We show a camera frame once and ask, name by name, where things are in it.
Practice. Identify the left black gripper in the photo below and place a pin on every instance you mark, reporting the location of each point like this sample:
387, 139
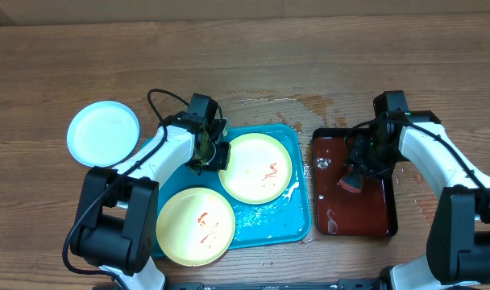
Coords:
221, 163

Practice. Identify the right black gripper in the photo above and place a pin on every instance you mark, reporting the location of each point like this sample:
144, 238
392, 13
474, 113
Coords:
356, 170

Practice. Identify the orange sponge with dark scourer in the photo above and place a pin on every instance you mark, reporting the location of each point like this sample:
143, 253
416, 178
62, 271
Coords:
351, 179

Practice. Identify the yellow plate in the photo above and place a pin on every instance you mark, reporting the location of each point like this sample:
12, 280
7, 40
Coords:
259, 169
195, 227

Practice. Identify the light blue plate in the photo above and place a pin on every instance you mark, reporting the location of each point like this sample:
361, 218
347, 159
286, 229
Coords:
103, 134

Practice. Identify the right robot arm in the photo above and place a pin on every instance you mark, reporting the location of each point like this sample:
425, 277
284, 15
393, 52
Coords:
458, 246

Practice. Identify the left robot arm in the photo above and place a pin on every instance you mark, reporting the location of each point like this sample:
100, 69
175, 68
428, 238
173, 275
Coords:
114, 229

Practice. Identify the dark red rectangular tray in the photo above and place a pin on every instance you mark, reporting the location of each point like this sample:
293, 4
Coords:
371, 212

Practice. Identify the blue plastic tray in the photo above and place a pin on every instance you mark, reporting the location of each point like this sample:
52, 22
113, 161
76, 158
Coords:
285, 219

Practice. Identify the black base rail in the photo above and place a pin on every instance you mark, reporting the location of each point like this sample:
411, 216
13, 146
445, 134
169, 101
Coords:
342, 284

